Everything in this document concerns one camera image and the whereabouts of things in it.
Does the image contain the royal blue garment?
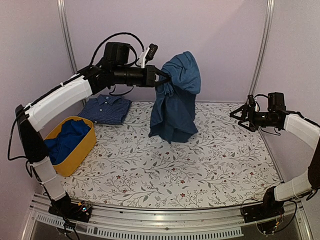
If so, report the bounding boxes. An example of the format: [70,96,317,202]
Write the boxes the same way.
[44,119,92,165]

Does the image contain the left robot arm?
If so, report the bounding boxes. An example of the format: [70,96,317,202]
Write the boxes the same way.
[12,36,171,217]

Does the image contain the front aluminium rail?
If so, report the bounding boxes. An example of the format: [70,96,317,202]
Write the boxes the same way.
[22,194,313,240]

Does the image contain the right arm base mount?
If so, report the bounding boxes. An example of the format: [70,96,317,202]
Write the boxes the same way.
[240,198,285,235]

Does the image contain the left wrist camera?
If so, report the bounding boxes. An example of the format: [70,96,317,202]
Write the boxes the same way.
[136,43,158,69]

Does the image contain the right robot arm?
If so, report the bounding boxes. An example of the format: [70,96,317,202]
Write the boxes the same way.
[229,92,320,218]

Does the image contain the left aluminium frame post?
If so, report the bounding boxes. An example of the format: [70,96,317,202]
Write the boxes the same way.
[56,0,77,74]

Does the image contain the floral tablecloth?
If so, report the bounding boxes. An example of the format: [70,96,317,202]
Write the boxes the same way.
[60,102,282,209]

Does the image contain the folded blue checkered shirt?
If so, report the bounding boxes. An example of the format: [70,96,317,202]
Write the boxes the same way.
[77,94,132,125]

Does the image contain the teal blue t-shirt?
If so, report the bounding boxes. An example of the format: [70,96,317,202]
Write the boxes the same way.
[148,51,201,143]

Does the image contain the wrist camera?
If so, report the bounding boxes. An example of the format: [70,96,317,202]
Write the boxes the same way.
[247,94,260,112]
[136,43,158,69]

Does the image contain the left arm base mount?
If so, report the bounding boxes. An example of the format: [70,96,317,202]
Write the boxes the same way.
[48,196,92,223]

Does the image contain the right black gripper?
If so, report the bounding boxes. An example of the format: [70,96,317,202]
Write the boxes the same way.
[230,104,277,132]

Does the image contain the yellow laundry basket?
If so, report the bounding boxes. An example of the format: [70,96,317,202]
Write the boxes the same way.
[44,116,97,177]

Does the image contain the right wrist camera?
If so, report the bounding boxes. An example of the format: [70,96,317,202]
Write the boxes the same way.
[247,94,260,112]

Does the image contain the right aluminium frame post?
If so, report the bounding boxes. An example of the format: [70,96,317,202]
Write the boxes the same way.
[248,0,275,95]

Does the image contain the aluminium frame post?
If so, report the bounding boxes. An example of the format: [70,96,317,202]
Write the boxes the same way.
[56,0,77,74]
[248,0,275,95]

